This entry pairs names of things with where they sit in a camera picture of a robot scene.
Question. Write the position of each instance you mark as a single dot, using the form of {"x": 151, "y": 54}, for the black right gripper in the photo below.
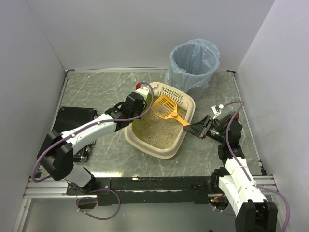
{"x": 204, "y": 128}

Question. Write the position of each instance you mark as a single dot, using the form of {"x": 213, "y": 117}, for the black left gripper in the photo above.
{"x": 141, "y": 106}

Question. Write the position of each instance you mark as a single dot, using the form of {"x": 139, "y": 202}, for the orange plastic litter scoop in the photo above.
{"x": 166, "y": 108}

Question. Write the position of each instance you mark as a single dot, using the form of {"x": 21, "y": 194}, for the beige green litter box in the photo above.
{"x": 186, "y": 108}

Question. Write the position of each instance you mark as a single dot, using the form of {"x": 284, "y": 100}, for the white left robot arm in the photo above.
{"x": 56, "y": 153}

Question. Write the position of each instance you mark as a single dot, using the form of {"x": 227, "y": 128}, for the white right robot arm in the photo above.
{"x": 254, "y": 213}

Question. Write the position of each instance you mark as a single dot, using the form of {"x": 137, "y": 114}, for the beige cat litter pellets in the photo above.
{"x": 155, "y": 131}

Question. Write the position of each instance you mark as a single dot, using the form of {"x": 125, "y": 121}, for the grey bin with blue bag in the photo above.
{"x": 191, "y": 66}

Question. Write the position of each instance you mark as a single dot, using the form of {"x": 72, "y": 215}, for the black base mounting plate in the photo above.
{"x": 196, "y": 189}

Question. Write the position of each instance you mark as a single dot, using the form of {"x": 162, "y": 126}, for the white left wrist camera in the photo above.
{"x": 143, "y": 89}

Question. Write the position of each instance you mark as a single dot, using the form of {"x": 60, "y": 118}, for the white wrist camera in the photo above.
{"x": 217, "y": 109}
{"x": 143, "y": 89}

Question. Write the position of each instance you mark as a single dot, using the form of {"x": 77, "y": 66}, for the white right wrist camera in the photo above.
{"x": 217, "y": 109}

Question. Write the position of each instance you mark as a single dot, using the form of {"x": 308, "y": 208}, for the aluminium frame rail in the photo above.
{"x": 49, "y": 188}

